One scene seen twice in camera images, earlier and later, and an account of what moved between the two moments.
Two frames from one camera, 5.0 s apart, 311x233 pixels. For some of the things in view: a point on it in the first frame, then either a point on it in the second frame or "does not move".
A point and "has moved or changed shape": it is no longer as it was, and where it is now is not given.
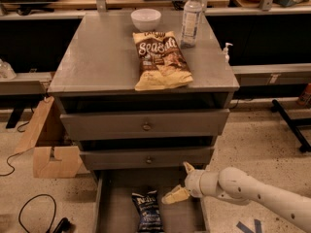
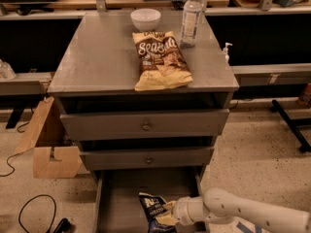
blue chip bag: (148, 206) has moved or changed shape
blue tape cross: (245, 229) does not move
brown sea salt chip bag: (162, 64) does not move
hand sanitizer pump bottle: (225, 51) does not move
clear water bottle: (191, 19) does not move
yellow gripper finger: (179, 193) → (167, 219)
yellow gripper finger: (189, 168) → (169, 205)
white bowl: (146, 19) does not move
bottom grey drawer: (114, 208) does not move
